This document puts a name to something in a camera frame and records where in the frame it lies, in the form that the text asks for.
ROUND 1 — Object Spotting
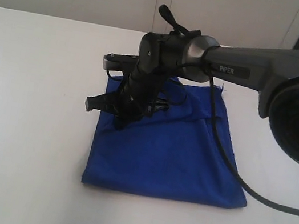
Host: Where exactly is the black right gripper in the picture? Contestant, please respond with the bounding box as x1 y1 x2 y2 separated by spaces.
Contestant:
85 32 189 130

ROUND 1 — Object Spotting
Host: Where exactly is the blue towel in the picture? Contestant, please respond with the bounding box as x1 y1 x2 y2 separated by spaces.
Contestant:
82 82 247 209

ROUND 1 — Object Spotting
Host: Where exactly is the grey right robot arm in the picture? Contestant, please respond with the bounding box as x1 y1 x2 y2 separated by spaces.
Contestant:
85 31 299 164

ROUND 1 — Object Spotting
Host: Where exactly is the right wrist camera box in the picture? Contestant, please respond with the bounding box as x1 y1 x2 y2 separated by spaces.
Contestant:
103 53 139 73

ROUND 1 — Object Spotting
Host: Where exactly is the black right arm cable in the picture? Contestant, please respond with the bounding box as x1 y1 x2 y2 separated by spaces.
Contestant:
88 0 299 216

